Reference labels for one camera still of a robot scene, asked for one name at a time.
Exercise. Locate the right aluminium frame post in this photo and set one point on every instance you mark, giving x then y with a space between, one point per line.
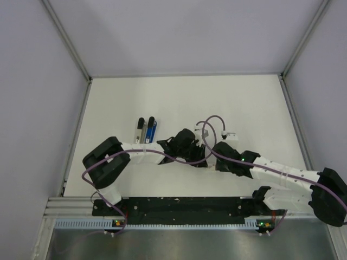
309 31

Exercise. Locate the left aluminium frame post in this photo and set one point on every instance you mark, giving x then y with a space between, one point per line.
65 39

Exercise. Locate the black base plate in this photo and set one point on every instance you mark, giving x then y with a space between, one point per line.
199 217

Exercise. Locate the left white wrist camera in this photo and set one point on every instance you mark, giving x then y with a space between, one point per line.
200 133

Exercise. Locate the blue stapler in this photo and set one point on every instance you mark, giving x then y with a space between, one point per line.
150 130

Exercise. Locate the aluminium frame post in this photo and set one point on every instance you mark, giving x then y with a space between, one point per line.
309 31
65 39

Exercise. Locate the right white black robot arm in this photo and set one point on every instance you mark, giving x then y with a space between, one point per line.
321 193

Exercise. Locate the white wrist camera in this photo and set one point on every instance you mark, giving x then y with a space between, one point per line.
230 138
200 133

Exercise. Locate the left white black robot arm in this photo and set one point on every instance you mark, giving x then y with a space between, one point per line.
107 161

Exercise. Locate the grey stapler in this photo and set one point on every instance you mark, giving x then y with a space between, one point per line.
140 131

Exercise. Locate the grey slotted cable duct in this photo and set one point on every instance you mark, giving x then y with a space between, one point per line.
99 223

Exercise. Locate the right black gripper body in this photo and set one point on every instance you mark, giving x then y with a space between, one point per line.
223 167

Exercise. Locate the aluminium front rail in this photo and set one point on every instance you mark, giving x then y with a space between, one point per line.
73 207

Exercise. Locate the white staple box with red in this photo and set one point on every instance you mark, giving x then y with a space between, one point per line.
212 168

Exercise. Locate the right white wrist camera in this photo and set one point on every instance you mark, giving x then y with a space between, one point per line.
230 138

